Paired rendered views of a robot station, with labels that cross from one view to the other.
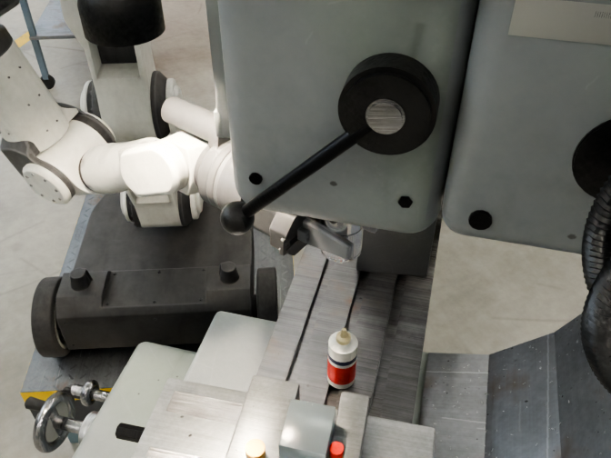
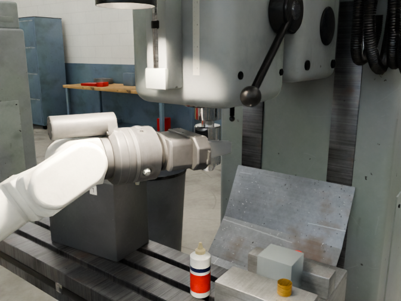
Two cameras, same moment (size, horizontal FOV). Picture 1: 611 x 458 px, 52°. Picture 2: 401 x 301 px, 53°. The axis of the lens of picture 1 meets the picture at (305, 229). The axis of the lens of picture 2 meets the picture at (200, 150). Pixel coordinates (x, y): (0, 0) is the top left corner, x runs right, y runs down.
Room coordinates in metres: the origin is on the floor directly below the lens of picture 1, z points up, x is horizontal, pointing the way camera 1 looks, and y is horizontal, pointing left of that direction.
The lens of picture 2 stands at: (0.27, 0.60, 1.39)
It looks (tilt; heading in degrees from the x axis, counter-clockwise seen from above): 14 degrees down; 292
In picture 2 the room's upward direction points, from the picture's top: straight up
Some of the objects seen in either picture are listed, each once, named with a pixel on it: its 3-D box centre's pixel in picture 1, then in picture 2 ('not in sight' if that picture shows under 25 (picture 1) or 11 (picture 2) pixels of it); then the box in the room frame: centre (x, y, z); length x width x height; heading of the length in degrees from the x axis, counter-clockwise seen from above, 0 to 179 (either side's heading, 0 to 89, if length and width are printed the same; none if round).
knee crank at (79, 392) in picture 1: (106, 396); not in sight; (0.79, 0.44, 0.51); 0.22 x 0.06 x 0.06; 75
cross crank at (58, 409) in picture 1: (72, 425); not in sight; (0.64, 0.44, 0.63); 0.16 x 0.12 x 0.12; 75
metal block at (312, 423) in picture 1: (307, 440); (280, 270); (0.37, 0.00, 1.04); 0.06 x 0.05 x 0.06; 168
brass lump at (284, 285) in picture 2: (255, 452); (284, 287); (0.35, 0.05, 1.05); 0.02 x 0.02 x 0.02
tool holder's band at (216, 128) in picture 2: not in sight; (207, 128); (0.52, -0.04, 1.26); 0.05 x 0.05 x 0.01
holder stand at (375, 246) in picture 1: (397, 189); (97, 204); (0.86, -0.16, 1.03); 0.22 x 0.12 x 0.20; 173
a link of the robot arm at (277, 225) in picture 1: (276, 197); (160, 152); (0.57, 0.03, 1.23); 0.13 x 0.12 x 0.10; 144
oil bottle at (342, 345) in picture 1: (342, 354); (200, 267); (0.54, -0.05, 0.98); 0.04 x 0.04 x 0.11
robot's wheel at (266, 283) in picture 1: (267, 306); not in sight; (1.06, 0.09, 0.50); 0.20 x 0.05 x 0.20; 4
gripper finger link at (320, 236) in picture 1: (325, 242); (216, 149); (0.49, -0.02, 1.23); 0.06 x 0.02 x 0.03; 54
